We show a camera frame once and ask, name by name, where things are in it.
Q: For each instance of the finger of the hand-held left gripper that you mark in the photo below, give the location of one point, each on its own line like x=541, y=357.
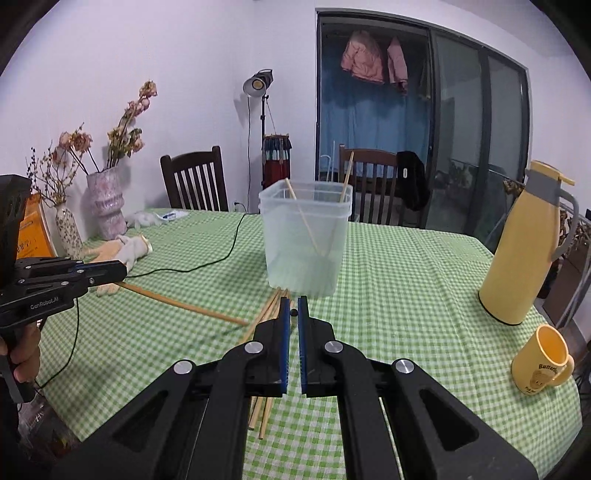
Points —
x=99, y=266
x=106, y=278

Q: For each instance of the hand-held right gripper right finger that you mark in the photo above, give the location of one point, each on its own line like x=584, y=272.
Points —
x=303, y=341

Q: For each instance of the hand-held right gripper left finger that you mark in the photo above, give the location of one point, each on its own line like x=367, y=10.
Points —
x=285, y=341

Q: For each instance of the bundle of wooden chopsticks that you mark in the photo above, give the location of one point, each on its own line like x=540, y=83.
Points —
x=265, y=318

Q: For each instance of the wooden chopstick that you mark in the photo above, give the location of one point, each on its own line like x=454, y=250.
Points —
x=184, y=304
x=302, y=217
x=346, y=180

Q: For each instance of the clear plastic container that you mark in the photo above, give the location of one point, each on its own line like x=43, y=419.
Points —
x=277, y=258

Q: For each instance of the person's left hand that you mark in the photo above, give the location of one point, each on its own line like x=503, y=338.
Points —
x=27, y=348

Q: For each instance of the yellow knit glove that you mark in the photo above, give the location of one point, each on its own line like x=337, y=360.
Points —
x=108, y=251

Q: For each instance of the small floral patterned vase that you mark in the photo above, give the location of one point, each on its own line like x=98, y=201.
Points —
x=69, y=230

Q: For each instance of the pink white wavy vase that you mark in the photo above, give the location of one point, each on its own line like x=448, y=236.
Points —
x=106, y=207

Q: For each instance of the white cloth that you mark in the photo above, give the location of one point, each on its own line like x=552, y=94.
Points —
x=145, y=218

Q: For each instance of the orange book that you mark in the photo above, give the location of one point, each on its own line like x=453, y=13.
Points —
x=32, y=235

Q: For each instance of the blue white packet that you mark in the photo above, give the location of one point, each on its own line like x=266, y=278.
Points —
x=174, y=215

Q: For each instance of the dried twig branches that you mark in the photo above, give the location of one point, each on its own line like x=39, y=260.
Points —
x=55, y=184

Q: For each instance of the green checked tablecloth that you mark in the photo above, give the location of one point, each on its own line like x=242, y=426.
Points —
x=406, y=286

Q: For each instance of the crumpled plastic bag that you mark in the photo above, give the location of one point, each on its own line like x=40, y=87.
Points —
x=46, y=424

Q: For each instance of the dried rose bouquet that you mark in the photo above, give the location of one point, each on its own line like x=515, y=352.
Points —
x=122, y=138

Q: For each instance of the dark wooden chair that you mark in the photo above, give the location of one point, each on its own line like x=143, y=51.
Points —
x=369, y=157
x=191, y=160

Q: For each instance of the red floor rack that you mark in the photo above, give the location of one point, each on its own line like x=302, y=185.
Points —
x=277, y=173

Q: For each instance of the white metal rack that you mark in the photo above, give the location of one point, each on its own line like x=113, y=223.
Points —
x=328, y=161

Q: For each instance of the black bag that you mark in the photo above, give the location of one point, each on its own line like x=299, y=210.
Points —
x=413, y=182

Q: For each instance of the blue curtain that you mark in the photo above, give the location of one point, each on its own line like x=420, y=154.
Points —
x=360, y=120

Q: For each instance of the yellow thermos jug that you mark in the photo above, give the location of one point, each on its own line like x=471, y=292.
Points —
x=517, y=258

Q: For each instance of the yellow mug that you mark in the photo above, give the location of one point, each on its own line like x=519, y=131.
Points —
x=538, y=369

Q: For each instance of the studio lamp on stand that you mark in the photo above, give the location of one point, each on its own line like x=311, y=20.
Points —
x=257, y=83

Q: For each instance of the sliding glass door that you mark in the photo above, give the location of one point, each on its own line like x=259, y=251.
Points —
x=457, y=138

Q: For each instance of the metal folding rack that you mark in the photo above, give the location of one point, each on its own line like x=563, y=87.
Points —
x=577, y=258

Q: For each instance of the large pink jacket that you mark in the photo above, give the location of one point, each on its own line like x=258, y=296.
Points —
x=362, y=57

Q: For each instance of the small pink jacket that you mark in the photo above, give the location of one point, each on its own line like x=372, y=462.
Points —
x=397, y=64

